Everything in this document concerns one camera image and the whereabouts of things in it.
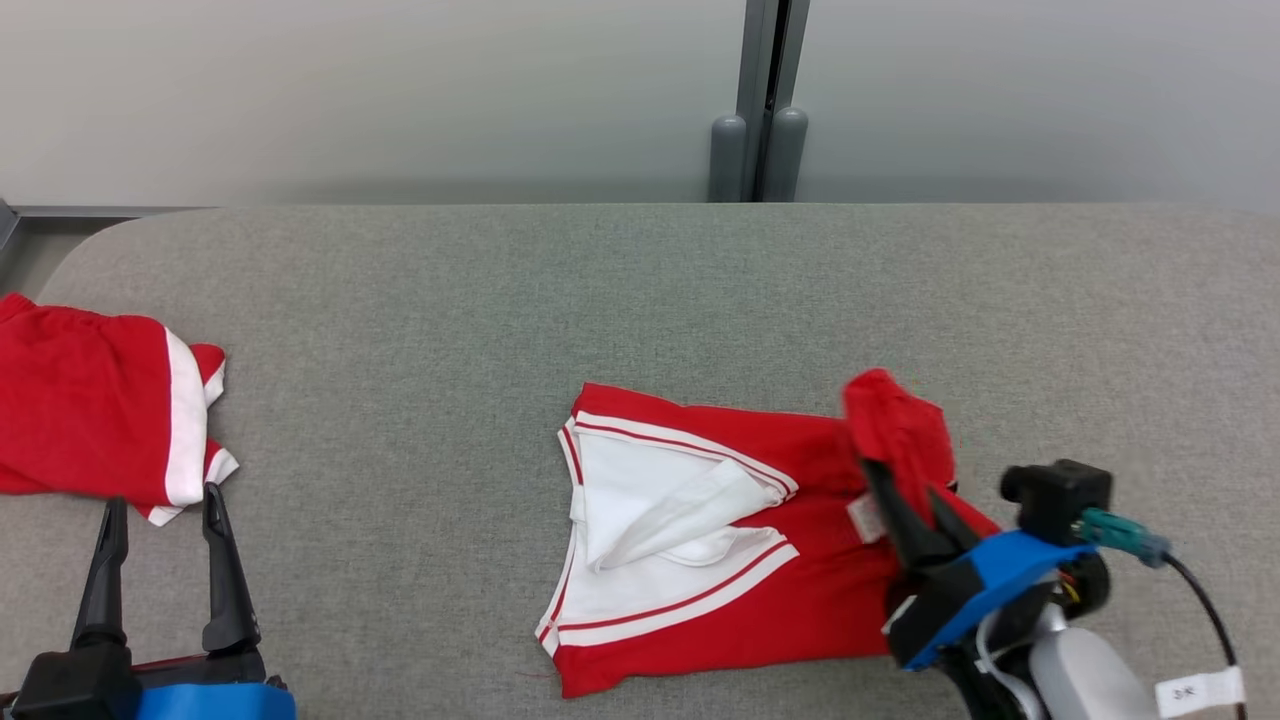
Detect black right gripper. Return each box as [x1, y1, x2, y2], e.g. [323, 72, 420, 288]
[860, 457, 991, 671]

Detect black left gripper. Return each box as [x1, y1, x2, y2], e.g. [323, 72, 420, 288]
[72, 482, 274, 693]

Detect red shorts white stripe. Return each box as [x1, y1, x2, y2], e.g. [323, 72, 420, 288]
[0, 292, 241, 528]

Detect red basketball jersey white trim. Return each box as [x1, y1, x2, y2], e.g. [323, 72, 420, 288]
[535, 368, 1006, 699]

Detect teal cable connector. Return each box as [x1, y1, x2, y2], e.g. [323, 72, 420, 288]
[1078, 507, 1172, 570]

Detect black camera cable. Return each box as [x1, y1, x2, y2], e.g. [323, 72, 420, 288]
[1160, 553, 1249, 720]

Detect white cable label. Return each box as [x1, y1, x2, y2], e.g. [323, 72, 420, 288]
[1154, 666, 1247, 720]

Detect grey metal floor rail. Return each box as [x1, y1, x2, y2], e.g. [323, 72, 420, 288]
[0, 199, 206, 253]

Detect grey cylinder post foot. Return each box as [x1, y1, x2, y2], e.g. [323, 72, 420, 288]
[765, 106, 809, 204]
[708, 114, 749, 204]

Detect grey metal partition post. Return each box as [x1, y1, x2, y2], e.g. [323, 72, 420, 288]
[708, 0, 813, 204]

